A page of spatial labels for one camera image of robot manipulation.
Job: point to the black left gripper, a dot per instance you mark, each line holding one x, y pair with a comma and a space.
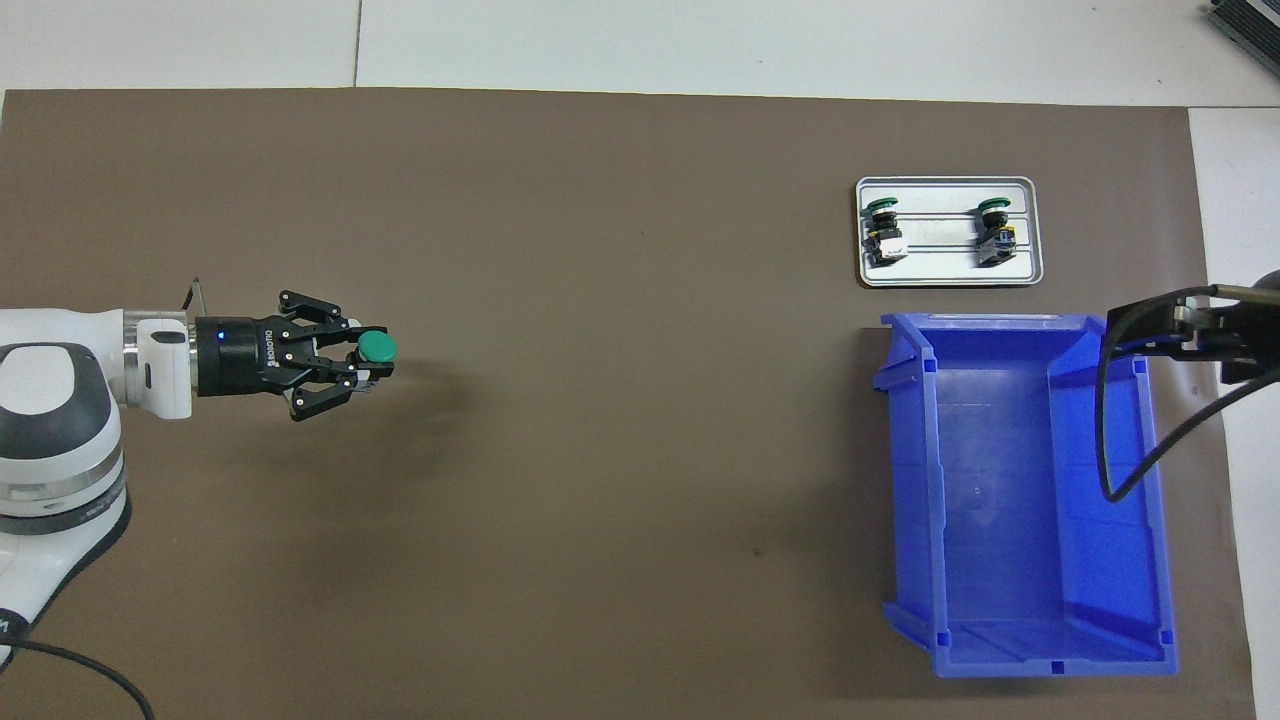
235, 358

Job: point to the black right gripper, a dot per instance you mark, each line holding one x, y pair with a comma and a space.
1250, 325

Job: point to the green push button black base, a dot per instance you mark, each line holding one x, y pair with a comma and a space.
377, 347

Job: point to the green push button yellow base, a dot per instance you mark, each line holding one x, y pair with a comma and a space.
995, 240

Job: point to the green push button white base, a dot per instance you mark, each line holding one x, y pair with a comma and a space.
885, 245

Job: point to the blue plastic storage bin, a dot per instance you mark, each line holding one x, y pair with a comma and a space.
1000, 520

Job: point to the grey metal tray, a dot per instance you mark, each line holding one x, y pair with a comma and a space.
940, 235

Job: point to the brown table mat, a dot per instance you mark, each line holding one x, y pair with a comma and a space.
650, 400

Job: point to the grey ribbed metal device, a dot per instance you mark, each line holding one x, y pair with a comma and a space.
1250, 20

